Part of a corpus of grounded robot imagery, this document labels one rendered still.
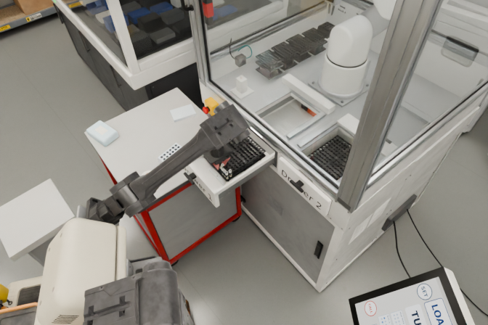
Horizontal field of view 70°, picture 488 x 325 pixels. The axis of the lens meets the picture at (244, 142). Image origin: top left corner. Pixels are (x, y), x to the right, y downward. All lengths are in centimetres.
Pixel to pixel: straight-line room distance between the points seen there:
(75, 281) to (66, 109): 277
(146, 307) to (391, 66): 74
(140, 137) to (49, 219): 57
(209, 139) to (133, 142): 109
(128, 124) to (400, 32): 150
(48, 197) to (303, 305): 145
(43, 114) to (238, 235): 210
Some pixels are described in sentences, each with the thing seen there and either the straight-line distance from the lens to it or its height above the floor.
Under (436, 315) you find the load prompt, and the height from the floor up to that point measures 115.
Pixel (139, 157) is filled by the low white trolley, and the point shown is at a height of 76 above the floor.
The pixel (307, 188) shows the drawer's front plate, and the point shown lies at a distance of 147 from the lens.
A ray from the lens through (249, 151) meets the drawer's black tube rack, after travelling 157.
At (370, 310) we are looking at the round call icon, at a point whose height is 102.
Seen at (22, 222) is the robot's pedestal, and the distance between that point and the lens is 183.
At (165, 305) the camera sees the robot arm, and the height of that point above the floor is 162.
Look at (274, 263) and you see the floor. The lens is 228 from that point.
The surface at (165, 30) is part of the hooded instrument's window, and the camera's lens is 209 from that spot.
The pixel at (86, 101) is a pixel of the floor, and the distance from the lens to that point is 352.
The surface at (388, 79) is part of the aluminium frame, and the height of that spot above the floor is 155.
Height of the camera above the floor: 210
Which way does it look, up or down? 48 degrees down
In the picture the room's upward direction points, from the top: 2 degrees counter-clockwise
